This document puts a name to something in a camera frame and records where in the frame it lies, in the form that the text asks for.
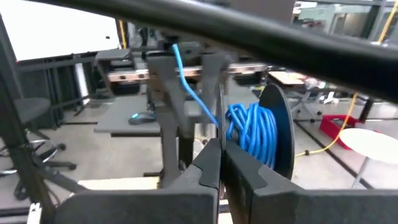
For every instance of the black computer mouse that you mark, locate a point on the black computer mouse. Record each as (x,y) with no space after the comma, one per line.
(142,118)

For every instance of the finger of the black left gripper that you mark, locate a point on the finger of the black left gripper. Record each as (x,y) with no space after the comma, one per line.
(214,81)
(169,102)

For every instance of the white floor lamp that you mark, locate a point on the white floor lamp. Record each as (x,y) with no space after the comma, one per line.
(370,143)

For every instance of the red crate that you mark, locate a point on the red crate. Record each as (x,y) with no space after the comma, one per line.
(329,127)

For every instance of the black stool chair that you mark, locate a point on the black stool chair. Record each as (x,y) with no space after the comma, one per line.
(31,107)

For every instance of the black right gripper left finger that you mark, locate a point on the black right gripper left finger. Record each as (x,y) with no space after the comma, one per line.
(140,207)

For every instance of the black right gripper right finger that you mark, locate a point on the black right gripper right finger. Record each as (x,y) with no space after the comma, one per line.
(280,207)

